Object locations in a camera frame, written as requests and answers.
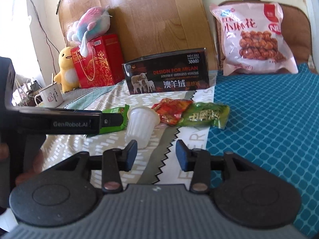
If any yellow duck plush toy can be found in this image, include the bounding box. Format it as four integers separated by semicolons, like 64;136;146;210
53;46;80;93

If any white enamel mug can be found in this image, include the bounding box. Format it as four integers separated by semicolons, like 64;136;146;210
34;82;64;108

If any person's left hand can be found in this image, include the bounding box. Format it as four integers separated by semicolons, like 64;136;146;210
0;142;44;186

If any cluttered side table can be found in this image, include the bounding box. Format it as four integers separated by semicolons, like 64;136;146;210
12;78;42;106

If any black sheep-print box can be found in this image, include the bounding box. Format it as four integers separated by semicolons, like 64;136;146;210
123;48;210;94

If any patchwork bed sheet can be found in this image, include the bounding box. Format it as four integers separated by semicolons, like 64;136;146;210
0;63;319;238

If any wooden headboard panel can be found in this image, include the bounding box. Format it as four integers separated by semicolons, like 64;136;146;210
58;0;218;70

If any white jelly cup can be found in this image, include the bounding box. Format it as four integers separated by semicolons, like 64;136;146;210
125;106;160;149

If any red gift box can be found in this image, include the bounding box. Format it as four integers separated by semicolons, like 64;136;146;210
71;34;125;88

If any pink fried twist snack bag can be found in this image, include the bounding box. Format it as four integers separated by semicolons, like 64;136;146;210
210;2;298;75

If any red spicy snack packet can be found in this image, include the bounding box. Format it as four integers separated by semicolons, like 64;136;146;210
152;98;193;126

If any green pickled snack packet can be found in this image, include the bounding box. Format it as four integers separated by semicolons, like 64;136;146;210
176;102;230;129

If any pink blue plush toy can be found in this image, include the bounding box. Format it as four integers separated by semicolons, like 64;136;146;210
67;5;111;58

